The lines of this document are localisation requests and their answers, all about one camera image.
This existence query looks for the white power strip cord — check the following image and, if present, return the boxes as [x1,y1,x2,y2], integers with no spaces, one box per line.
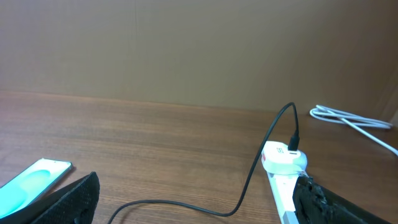
[309,105,398,156]

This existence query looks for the Galaxy S25 smartphone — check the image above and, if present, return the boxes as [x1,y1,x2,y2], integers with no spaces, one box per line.
[1,158,73,218]

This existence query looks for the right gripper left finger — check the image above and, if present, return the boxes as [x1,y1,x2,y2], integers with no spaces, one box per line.
[1,172,100,224]

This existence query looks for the white USB charger plug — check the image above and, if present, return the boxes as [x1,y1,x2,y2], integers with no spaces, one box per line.
[261,141,308,175]

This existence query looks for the white power strip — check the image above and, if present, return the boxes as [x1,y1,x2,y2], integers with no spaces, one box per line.
[267,171,307,224]

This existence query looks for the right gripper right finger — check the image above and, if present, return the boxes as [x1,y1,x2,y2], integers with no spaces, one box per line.
[293,175,390,224]

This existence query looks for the black USB-C charging cable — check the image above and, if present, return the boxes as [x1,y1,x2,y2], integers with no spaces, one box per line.
[107,101,301,224]

